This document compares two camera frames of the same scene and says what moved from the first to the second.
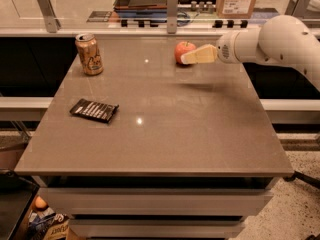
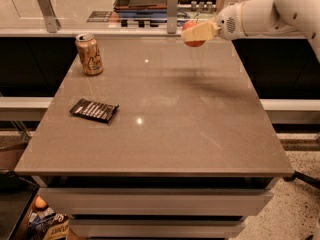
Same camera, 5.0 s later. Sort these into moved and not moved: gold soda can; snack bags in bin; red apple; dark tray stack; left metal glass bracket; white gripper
Moved: white gripper; red apple
Not moved: gold soda can; left metal glass bracket; dark tray stack; snack bags in bin
